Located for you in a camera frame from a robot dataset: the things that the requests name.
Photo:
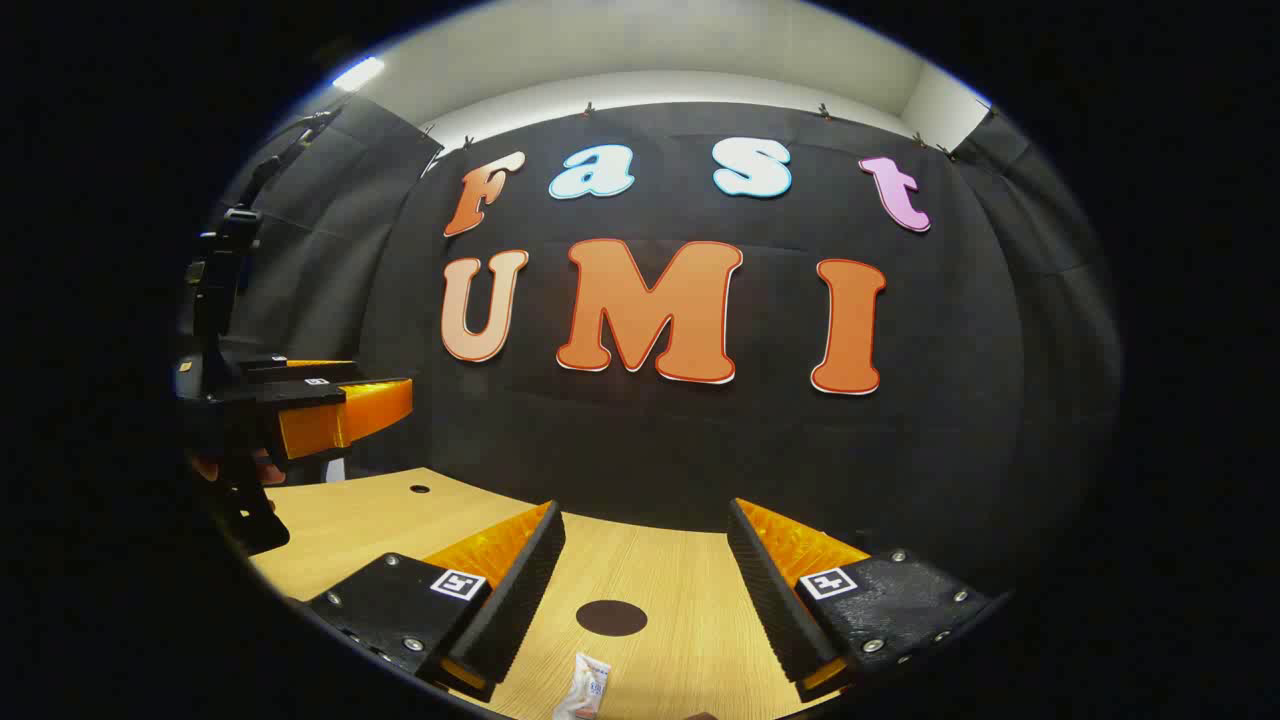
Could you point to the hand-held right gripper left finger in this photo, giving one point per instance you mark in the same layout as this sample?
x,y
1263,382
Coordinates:
x,y
520,600

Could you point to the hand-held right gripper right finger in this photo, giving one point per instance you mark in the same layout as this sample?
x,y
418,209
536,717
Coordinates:
x,y
765,600

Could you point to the black backdrop cloth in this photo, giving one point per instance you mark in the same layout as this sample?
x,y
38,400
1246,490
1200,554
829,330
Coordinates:
x,y
700,450

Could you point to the wooden desktop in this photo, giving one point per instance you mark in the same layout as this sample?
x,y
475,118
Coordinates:
x,y
640,560

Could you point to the ceiling light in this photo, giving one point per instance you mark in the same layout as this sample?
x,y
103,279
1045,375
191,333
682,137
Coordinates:
x,y
358,74

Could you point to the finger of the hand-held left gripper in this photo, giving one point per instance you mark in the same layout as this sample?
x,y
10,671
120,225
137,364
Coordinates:
x,y
300,392
280,373

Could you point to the dark brown round coaster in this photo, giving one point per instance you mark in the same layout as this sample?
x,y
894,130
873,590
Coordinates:
x,y
612,618

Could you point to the white toothpaste tube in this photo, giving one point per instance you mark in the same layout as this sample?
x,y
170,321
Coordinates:
x,y
585,690

